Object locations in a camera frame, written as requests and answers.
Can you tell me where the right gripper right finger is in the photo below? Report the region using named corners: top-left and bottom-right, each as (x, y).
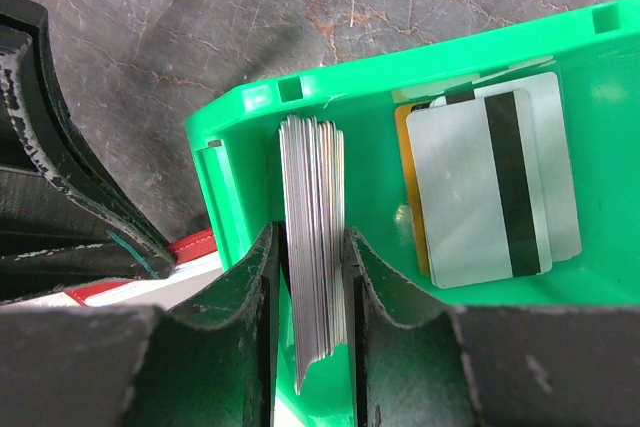
top-left (342, 228), bottom-right (639, 426)

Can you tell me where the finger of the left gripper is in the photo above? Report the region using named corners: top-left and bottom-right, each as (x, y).
top-left (1, 0), bottom-right (175, 277)
top-left (1, 166), bottom-right (160, 297)

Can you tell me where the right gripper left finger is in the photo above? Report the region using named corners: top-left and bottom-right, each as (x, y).
top-left (1, 223), bottom-right (278, 426)

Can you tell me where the red card holder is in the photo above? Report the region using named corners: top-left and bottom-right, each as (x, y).
top-left (0, 227), bottom-right (224, 309)

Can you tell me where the green plastic bin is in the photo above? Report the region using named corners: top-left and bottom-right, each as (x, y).
top-left (185, 0), bottom-right (639, 426)

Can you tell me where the silver striped credit card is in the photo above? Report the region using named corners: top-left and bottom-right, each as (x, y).
top-left (407, 89), bottom-right (552, 289)

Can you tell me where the gold card in bin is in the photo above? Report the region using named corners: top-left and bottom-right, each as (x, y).
top-left (394, 104), bottom-right (430, 276)

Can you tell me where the white credit card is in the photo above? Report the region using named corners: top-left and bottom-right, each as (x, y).
top-left (279, 115), bottom-right (347, 393)

